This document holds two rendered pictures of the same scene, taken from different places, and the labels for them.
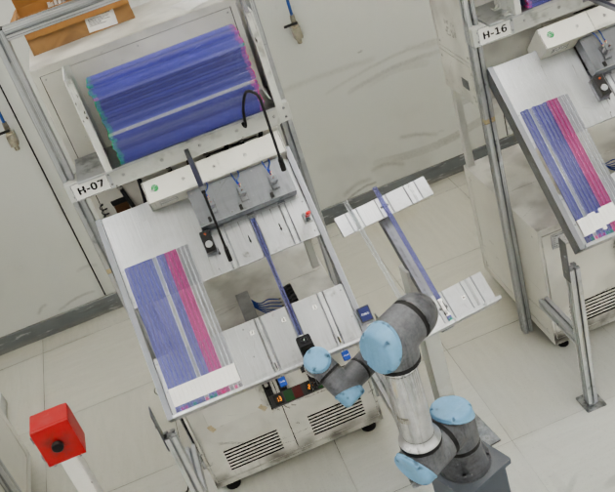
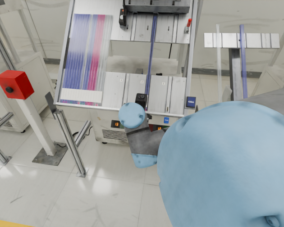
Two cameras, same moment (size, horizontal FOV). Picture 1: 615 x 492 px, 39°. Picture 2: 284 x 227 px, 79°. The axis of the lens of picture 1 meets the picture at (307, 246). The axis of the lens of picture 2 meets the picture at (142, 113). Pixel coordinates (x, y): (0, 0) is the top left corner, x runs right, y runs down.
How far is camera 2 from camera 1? 199 cm
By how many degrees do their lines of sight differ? 15
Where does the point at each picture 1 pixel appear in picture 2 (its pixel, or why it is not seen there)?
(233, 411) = (110, 116)
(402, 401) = not seen: outside the picture
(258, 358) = (116, 96)
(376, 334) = (239, 150)
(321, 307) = (167, 86)
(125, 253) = (80, 6)
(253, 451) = (114, 135)
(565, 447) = not seen: hidden behind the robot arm
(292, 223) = (176, 29)
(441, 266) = not seen: hidden behind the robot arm
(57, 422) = (9, 77)
